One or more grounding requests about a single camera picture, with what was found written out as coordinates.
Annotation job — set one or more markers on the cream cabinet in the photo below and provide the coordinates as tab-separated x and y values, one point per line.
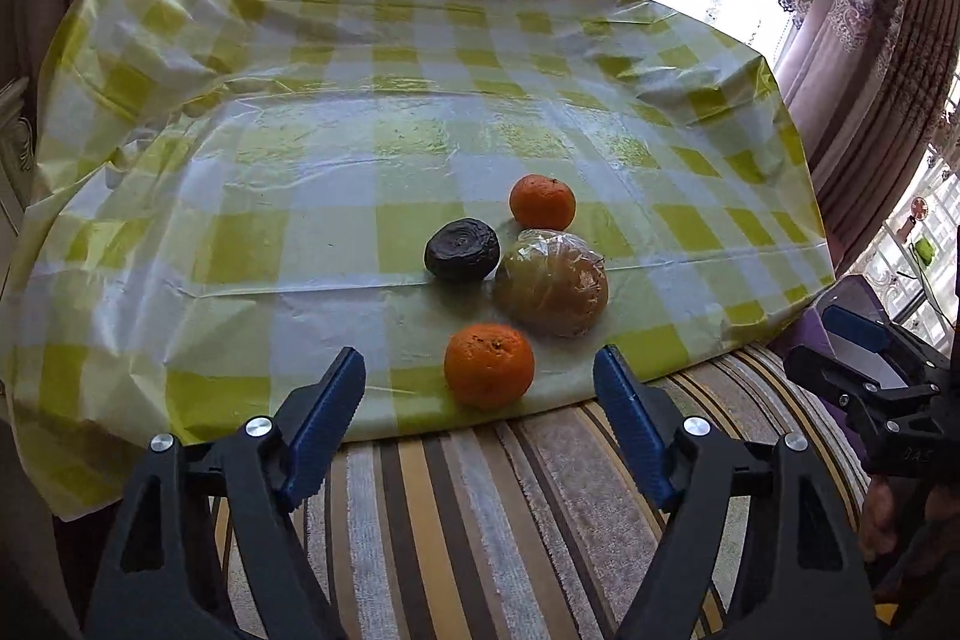
15	160

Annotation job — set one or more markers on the person's right hand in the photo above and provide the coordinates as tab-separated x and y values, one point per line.
881	524

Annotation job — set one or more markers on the purple box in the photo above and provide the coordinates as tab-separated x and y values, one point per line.
806	329

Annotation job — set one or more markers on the plastic-wrapped brown bun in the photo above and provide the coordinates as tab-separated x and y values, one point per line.
551	284

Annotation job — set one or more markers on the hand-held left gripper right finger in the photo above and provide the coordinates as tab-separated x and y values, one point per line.
630	422

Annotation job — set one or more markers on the yellow checked plastic tablecloth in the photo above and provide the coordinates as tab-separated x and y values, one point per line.
262	197

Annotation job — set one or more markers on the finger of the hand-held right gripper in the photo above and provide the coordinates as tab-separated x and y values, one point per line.
825	370
855	325

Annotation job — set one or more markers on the small green object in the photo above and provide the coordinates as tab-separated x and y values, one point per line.
924	250

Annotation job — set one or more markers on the striped fabric cushion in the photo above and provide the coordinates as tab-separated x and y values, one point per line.
487	535

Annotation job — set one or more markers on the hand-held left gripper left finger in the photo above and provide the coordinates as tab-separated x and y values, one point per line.
326	422

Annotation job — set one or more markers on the dark wrinkled fruit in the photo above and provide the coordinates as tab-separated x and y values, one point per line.
462	248

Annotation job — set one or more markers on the orange tangerine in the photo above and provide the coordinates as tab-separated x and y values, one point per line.
489	366
542	202

